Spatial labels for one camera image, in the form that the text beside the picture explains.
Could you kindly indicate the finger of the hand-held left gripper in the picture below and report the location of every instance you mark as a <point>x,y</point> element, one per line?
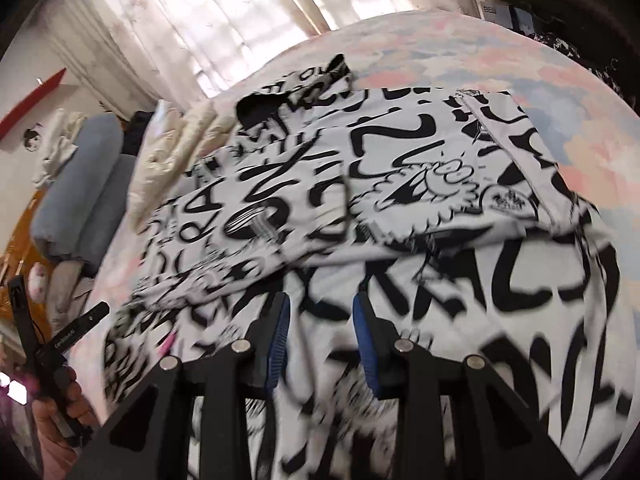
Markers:
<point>21,305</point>

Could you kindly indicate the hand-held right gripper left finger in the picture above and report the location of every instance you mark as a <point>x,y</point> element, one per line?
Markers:
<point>277,345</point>

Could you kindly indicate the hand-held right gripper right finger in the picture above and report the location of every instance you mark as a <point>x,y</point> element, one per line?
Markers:
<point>367,350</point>

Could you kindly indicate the black white printed jacket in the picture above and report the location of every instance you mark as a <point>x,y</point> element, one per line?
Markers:
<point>400,270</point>

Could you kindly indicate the white folded clothes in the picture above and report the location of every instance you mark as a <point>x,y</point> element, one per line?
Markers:
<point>60,145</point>

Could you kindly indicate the black white patterned clothes pile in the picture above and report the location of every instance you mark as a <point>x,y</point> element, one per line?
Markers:
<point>565,42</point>

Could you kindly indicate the person's left hand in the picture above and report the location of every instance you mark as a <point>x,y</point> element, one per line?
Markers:
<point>50,425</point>

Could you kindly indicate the beige cloth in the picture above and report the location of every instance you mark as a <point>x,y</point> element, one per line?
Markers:
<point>60,280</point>

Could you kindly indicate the blue-grey rolled quilt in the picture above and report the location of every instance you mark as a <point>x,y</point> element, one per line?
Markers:
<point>80,175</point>
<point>112,200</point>

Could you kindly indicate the cream puffer jacket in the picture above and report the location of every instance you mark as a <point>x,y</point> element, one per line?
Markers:
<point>165,170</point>

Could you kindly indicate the black clothing pile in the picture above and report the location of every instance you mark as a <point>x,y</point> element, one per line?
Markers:
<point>135,132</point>

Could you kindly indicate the pastel bedsheet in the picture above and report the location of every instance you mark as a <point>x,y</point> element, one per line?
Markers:
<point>500,60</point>

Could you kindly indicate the white floral curtain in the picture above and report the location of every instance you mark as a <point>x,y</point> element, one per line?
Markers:
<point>200,10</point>

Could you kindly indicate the blue white box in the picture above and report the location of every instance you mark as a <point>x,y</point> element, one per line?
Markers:
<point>500,12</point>

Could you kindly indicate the black face wall sticker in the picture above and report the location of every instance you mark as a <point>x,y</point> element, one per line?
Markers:
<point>31,141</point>

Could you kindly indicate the red wall shelf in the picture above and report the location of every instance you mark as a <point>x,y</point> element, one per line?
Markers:
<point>30,102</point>

